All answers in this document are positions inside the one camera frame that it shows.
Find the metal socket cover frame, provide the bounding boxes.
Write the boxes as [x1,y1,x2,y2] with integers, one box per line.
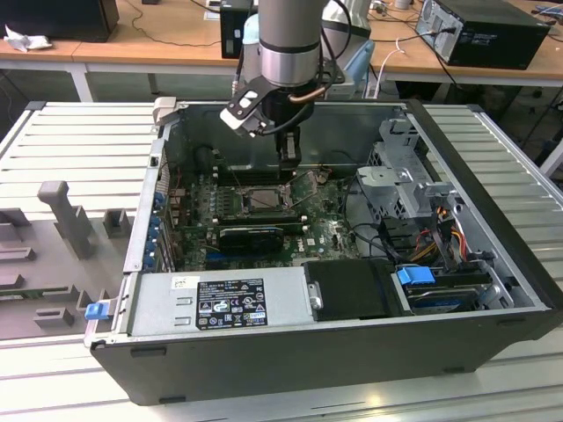
[284,169,320,208]

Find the metal wire locking lever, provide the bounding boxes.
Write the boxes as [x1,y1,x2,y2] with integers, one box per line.
[223,158,248,197]

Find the silver topped green CPU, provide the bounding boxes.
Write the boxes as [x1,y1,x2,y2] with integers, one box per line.
[248,189,285,211]

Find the black RAM slot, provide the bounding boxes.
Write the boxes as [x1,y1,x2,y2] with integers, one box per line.
[217,168,282,178]
[214,212,307,222]
[217,175,287,186]
[215,218,308,228]

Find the CPU socket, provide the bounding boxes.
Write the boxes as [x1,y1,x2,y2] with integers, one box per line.
[239,183,296,217]

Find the small black computer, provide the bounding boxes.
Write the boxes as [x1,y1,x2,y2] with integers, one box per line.
[219,0,260,61]

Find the grey metal drive cage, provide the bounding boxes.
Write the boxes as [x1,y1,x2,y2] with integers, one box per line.
[355,117,463,223]

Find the green motherboard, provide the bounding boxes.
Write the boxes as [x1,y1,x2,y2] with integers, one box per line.
[175,166,369,273]

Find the grey case latch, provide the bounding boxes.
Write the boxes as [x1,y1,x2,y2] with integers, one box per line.
[151,96,178,125]

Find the black graphics card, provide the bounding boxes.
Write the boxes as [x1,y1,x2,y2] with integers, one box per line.
[217,225,286,255]

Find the wooden desk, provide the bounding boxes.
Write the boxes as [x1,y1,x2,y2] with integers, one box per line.
[0,0,265,105]
[367,0,563,89]

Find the black plastic shroud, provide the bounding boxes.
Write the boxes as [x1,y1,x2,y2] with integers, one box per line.
[302,258,397,321]

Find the blue disk carrier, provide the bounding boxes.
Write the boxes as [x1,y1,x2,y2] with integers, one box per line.
[395,265,436,290]

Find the black PC tower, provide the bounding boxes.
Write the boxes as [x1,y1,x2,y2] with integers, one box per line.
[414,0,552,71]

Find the grey power supply unit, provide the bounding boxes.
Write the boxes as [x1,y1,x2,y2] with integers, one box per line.
[125,268,318,338]

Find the black box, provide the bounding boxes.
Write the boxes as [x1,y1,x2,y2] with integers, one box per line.
[0,0,121,44]

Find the black grey PC case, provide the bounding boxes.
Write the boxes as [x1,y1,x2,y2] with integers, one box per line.
[83,97,563,408]

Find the blue plastic latch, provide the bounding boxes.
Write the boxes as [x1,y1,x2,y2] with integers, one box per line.
[84,302,109,322]

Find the crumpled white paper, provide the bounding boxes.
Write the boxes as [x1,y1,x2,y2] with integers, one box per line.
[3,24,54,54]

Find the grey parts rack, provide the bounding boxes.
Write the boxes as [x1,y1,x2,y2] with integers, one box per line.
[0,178,137,342]

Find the green RAM stick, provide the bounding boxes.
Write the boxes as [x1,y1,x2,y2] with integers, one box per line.
[0,287,45,303]

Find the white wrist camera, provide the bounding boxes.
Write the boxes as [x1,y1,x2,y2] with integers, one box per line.
[218,75,282,138]

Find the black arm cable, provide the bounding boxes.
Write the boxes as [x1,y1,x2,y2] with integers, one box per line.
[259,0,353,134]

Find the yellow red power wires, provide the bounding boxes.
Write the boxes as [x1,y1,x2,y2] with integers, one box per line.
[413,226,468,263]

